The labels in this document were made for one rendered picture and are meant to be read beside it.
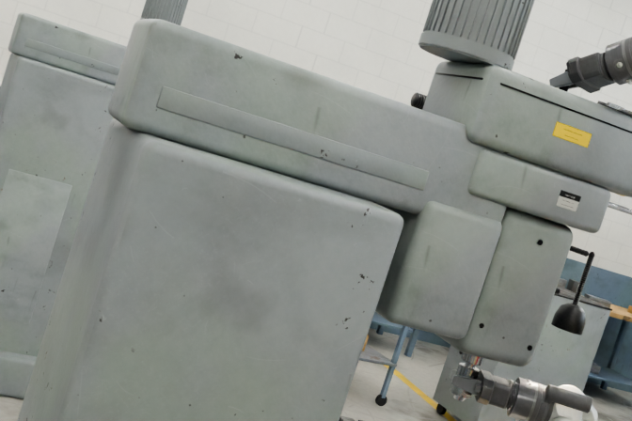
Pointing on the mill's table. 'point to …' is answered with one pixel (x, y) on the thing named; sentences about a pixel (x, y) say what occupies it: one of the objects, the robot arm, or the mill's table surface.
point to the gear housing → (539, 191)
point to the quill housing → (517, 289)
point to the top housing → (535, 122)
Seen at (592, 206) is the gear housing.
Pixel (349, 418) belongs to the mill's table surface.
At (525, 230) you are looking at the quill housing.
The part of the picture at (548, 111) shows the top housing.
